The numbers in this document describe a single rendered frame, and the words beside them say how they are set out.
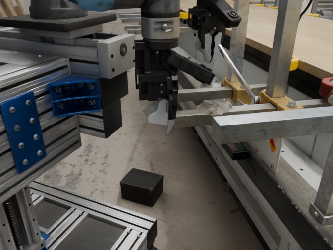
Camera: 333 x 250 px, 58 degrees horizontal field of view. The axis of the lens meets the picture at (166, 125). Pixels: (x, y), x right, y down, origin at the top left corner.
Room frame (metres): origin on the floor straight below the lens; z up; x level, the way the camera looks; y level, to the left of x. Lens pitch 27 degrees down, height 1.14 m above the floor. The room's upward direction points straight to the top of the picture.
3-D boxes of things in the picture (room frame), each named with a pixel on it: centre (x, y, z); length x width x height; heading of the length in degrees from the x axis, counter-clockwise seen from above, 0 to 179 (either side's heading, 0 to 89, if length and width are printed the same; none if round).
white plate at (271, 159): (0.74, -0.24, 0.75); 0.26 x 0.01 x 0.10; 11
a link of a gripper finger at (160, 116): (0.60, 0.01, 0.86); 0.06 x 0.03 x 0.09; 101
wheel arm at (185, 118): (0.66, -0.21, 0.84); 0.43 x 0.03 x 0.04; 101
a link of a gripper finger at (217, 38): (0.91, -0.13, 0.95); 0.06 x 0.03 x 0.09; 31
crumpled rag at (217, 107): (0.64, -0.11, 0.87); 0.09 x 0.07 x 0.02; 101
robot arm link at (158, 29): (0.61, 0.01, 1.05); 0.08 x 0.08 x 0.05
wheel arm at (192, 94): (0.91, -0.18, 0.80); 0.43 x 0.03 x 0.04; 101
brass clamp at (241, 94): (0.93, -0.23, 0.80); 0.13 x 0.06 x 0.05; 11
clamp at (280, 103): (0.69, -0.28, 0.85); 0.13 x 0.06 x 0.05; 11
